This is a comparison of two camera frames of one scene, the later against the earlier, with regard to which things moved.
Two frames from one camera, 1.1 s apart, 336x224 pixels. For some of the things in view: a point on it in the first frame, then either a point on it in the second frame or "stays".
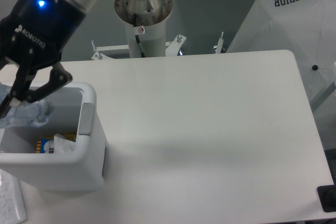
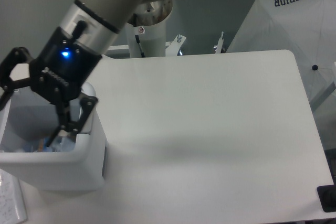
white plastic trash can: x=75 y=112 stays
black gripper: x=34 y=32 to x=57 y=74
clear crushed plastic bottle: x=24 y=113 to x=60 y=144
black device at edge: x=327 y=195 stays
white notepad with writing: x=12 y=209 stays
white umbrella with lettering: x=301 y=19 stays
